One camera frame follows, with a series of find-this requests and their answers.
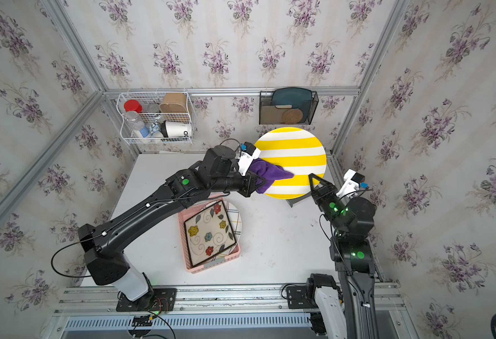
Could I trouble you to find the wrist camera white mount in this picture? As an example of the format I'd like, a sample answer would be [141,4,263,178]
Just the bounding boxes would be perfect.
[336,169,369,199]
[238,142,261,176]

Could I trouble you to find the round plaid pattern plate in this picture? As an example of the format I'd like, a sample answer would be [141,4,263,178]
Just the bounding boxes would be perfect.
[224,201,242,244]

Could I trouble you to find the yellow white striped round plate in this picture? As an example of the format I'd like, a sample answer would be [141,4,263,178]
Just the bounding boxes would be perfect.
[255,127,327,200]

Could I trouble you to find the white cylindrical canister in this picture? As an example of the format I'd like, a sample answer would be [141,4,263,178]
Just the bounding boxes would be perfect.
[160,120,193,138]

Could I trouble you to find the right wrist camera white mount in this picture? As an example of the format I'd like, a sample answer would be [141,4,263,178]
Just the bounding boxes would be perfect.
[336,169,369,199]

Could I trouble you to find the round cork coaster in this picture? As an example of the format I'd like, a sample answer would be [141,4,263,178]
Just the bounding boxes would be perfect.
[282,109,304,124]

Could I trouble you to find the clear plastic bottle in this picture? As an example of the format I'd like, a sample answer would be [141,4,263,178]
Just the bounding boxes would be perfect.
[125,111,150,138]

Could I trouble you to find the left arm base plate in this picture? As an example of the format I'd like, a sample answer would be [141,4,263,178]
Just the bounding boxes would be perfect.
[116,288,177,313]

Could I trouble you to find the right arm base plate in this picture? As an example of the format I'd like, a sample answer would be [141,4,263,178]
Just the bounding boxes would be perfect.
[280,284,317,309]

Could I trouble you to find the black mesh wall organizer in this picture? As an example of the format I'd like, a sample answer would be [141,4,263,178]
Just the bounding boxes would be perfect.
[259,90,319,125]

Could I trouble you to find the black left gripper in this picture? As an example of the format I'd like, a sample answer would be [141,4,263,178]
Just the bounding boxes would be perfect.
[213,173,276,204]

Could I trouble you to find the dark grey book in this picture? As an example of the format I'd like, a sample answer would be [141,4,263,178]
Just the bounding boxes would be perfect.
[286,194,311,208]

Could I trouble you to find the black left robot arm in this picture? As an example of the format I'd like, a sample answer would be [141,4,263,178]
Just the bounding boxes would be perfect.
[78,145,266,302]

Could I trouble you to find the purple microfibre cloth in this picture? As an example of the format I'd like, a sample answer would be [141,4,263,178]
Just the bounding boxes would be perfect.
[249,158,294,194]

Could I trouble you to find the pink plastic dish tray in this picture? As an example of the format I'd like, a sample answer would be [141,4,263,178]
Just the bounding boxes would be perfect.
[178,199,242,274]

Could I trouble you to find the square floral plate black rim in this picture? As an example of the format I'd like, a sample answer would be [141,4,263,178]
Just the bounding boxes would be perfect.
[184,200,237,267]

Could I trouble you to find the red lid jar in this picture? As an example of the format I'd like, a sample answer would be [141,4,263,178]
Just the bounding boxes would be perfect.
[124,100,143,114]

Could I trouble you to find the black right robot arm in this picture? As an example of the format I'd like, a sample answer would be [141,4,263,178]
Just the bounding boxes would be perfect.
[307,174,379,338]

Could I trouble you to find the white wire wall basket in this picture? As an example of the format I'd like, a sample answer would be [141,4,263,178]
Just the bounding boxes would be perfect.
[116,91,195,145]

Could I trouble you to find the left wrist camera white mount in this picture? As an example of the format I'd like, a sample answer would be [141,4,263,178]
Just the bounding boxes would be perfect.
[238,142,261,176]

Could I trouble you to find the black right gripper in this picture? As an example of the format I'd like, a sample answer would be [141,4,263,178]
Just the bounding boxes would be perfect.
[309,171,348,239]

